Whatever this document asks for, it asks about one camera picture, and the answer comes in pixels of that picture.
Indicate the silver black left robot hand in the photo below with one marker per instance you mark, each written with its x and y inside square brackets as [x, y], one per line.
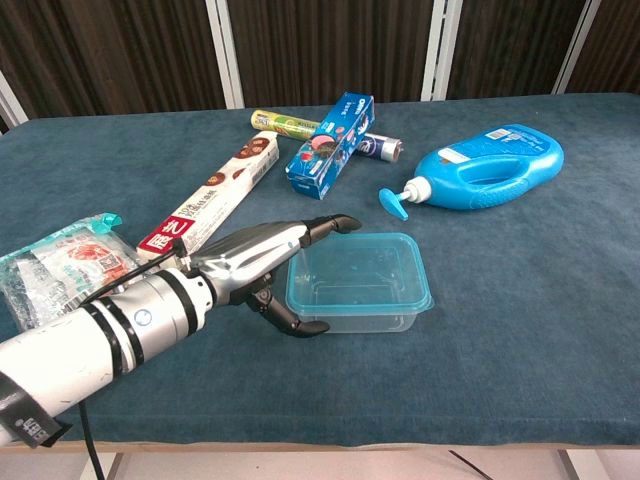
[250, 250]

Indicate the teal object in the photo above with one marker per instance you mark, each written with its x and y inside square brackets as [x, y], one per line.
[360, 270]

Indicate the clear plastic container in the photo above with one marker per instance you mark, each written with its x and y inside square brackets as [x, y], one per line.
[360, 325]

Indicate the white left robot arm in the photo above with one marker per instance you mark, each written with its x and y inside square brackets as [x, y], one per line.
[100, 340]

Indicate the long white baking paper box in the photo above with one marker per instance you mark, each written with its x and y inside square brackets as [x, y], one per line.
[225, 185]

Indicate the blue Oreo cookie box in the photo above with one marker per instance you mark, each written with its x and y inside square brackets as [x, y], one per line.
[335, 145]

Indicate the yellow green wrap roll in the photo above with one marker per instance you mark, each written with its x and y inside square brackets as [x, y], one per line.
[280, 123]

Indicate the teal clear snack bag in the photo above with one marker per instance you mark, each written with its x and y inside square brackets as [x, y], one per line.
[55, 270]

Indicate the dark teal table cloth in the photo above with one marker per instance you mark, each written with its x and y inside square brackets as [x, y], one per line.
[500, 325]

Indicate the blue pump detergent bottle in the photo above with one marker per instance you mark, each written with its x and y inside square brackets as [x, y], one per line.
[500, 165]

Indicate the white divider frame post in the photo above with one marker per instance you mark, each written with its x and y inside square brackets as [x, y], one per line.
[225, 50]
[12, 105]
[575, 45]
[442, 50]

